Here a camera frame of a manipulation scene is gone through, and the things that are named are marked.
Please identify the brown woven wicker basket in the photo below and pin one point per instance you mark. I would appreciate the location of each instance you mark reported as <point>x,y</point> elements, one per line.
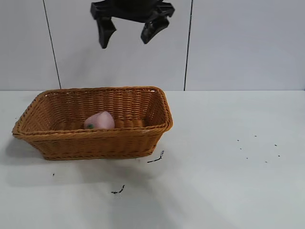
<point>95,143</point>

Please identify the pink toy peach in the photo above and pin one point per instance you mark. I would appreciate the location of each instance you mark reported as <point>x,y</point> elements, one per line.
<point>101,120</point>

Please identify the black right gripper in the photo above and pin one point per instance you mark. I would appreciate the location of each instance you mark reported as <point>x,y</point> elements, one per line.
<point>131,9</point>

